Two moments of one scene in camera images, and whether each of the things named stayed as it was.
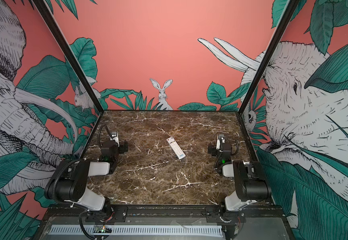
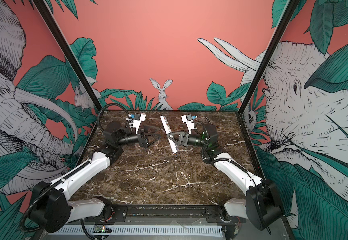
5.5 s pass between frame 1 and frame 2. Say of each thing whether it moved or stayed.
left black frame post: stayed
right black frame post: stayed
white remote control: moved
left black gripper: moved
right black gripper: moved
